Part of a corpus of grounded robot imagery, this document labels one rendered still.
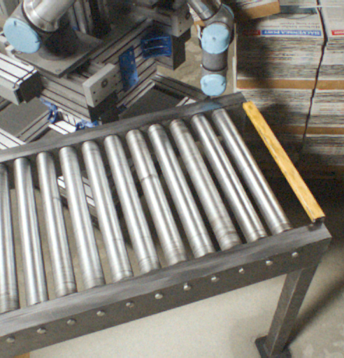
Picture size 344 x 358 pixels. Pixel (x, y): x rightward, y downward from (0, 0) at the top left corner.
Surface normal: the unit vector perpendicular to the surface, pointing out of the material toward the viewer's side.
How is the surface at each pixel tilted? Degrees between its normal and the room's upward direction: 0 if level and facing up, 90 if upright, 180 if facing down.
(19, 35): 95
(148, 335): 0
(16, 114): 0
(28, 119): 0
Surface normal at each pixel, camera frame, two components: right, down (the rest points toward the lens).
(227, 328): -0.06, -0.63
